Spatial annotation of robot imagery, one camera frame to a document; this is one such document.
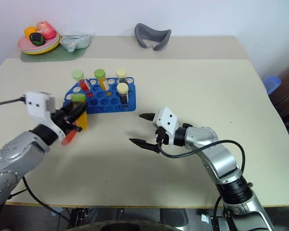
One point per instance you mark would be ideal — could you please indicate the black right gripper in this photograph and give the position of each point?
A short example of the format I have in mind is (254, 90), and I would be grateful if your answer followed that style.
(161, 138)

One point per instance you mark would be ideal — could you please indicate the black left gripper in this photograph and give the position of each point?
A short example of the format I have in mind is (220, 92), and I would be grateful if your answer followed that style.
(59, 119)

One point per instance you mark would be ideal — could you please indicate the yellow test tube green cap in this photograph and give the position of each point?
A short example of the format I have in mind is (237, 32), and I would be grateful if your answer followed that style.
(83, 121)

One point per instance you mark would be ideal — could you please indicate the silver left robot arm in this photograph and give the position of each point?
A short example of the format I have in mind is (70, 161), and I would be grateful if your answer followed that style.
(14, 154)

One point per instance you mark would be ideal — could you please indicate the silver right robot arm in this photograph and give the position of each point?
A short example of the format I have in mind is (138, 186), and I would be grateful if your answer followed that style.
(221, 158)

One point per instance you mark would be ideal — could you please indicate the blue test tube rack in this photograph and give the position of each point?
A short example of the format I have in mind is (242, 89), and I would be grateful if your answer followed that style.
(106, 99)

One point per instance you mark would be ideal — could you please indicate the red test tube green cap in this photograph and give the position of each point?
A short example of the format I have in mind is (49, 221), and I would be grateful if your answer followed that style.
(83, 83)

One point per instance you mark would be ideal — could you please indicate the dark test tube cream cap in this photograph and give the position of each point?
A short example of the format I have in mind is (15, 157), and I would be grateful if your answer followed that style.
(123, 92)

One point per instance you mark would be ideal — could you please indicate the orange test tube green cap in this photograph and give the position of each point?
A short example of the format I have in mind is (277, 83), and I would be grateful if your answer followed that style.
(101, 80)

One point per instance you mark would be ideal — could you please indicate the clear tube yellow cap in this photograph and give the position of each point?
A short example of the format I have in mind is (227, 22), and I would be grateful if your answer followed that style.
(122, 75)

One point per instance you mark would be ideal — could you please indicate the green table mat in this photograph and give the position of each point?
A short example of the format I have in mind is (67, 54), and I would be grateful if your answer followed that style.
(62, 54)

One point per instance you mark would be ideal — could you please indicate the yellow plate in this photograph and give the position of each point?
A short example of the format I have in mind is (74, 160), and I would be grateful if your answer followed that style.
(42, 51)

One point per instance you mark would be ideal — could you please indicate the light green plate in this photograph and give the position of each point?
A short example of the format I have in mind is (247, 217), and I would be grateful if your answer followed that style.
(51, 47)

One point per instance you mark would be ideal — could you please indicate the clear plastic bag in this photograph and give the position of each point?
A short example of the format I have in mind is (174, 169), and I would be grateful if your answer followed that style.
(75, 41)

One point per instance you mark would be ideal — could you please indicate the pink plate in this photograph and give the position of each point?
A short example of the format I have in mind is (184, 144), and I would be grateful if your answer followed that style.
(47, 41)

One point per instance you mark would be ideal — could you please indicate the black green toy fruit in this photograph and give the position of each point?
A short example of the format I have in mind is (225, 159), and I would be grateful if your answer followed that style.
(36, 39)

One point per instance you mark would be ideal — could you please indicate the grey curved headrest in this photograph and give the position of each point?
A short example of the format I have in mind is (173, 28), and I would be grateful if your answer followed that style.
(144, 39)

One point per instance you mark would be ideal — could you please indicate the dark rounded shape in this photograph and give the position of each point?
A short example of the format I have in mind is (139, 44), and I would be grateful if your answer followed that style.
(174, 217)

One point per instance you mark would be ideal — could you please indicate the pink red toy fruit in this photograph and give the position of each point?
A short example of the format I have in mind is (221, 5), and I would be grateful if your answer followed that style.
(46, 30)

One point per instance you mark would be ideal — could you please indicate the orange toy fruit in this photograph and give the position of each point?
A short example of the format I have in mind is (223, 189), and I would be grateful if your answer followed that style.
(30, 30)

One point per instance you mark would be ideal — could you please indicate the dark brown furniture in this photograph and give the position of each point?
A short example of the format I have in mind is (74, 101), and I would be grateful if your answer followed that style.
(287, 96)

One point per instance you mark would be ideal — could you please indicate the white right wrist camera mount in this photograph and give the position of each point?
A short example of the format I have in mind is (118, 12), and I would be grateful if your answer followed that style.
(167, 119)

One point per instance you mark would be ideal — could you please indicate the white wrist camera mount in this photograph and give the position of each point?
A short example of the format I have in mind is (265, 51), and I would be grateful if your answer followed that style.
(37, 103)
(167, 119)

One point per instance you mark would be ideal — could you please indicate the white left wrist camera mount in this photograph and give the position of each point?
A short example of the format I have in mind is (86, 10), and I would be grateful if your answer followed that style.
(37, 103)

